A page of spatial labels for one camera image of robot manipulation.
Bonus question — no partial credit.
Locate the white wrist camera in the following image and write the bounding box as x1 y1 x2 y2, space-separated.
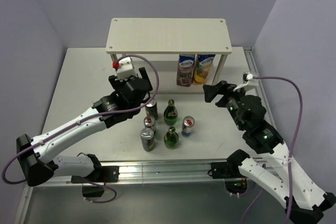
112 57 136 80
233 72 259 92

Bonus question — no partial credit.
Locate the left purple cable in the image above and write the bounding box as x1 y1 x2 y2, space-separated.
2 55 160 184

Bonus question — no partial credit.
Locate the orange juice carton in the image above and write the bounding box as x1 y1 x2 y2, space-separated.
193 55 215 85

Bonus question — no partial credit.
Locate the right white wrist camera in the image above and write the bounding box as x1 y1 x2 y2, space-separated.
233 72 259 92

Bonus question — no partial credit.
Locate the black can with yellow label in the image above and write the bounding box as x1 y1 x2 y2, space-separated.
140 127 154 152

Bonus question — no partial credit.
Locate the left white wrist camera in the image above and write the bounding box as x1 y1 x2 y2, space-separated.
112 57 136 80

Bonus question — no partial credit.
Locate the aluminium front rail frame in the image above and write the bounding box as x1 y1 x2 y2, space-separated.
14 155 310 224

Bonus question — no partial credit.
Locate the blue silver energy drink can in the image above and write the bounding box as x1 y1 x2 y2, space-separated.
181 116 195 137

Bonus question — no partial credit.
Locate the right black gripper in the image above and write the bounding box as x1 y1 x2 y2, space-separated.
202 80 250 130

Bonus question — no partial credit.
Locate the small red-top silver can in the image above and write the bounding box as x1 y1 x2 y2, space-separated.
143 115 156 133

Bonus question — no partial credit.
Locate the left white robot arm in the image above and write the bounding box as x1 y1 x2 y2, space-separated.
16 67 153 187

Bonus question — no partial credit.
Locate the aluminium right side rail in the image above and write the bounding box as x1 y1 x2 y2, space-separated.
243 46 279 141

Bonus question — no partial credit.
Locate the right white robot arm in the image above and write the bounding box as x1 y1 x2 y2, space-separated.
203 81 335 223

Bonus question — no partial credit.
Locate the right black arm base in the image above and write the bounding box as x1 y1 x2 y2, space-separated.
207 161 248 196

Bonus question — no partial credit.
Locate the white wooden two-tier shelf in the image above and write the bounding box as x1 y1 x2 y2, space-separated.
106 18 233 93

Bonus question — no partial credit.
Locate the green bottle with red label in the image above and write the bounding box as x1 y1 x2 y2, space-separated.
164 126 179 150

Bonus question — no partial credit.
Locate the purple juice carton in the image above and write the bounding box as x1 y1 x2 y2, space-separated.
176 55 195 87

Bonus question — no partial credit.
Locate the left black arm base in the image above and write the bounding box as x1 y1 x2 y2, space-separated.
71 153 119 204

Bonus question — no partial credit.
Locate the green bottle with yellow label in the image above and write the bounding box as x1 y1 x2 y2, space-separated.
164 99 178 126

